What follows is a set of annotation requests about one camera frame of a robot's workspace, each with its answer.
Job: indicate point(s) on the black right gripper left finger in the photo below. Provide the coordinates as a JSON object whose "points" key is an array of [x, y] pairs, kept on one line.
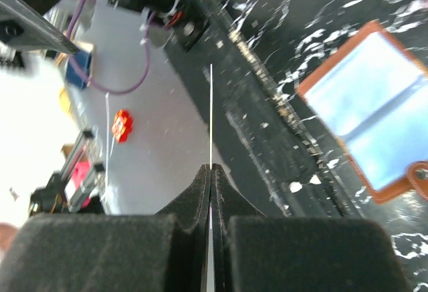
{"points": [[166, 251]]}

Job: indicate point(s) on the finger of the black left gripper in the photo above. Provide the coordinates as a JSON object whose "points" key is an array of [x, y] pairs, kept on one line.
{"points": [[23, 29]]}

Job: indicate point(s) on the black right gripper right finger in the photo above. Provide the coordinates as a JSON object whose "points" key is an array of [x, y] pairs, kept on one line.
{"points": [[254, 252]]}

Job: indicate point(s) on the brown leather card holder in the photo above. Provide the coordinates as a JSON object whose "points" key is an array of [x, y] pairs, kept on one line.
{"points": [[371, 95]]}

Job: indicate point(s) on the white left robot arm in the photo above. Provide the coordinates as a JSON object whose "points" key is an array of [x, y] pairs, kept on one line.
{"points": [[183, 16]]}

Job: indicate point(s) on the blue wallet on floor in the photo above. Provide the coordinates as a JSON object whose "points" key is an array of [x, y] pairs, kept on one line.
{"points": [[78, 69]]}

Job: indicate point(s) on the yellow cup on floor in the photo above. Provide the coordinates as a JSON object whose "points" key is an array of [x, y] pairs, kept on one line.
{"points": [[64, 102]]}

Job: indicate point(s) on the white zip tie on floor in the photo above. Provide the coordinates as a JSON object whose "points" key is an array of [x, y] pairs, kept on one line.
{"points": [[109, 137]]}

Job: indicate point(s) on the red toy on floor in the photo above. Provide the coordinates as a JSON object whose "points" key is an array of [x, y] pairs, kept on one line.
{"points": [[122, 126]]}

